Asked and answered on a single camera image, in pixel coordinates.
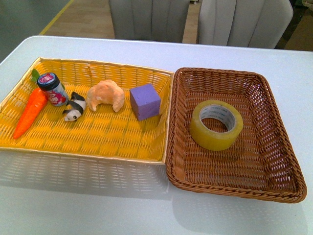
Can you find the purple foam cube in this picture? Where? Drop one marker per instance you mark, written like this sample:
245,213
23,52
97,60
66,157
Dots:
145,102

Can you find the right grey chair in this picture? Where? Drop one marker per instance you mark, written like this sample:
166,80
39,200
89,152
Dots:
243,23

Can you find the yellow woven basket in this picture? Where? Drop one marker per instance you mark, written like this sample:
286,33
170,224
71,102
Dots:
103,133

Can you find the clear yellow tape roll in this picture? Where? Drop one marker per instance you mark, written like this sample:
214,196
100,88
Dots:
221,111

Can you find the toy panda figure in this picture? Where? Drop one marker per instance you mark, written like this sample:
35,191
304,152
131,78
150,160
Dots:
78,105

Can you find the left grey chair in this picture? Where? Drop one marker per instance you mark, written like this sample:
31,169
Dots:
149,20

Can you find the small red label bottle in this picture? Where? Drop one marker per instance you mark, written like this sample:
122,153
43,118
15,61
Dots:
52,87

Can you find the toy croissant bread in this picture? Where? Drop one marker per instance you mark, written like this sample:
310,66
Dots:
105,92

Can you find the grey chair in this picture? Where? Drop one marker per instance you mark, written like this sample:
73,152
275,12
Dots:
149,20
243,23

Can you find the orange toy carrot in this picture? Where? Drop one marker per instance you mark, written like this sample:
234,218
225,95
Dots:
36,102

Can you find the brown wicker basket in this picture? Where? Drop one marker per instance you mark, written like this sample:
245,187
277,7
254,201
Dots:
261,163

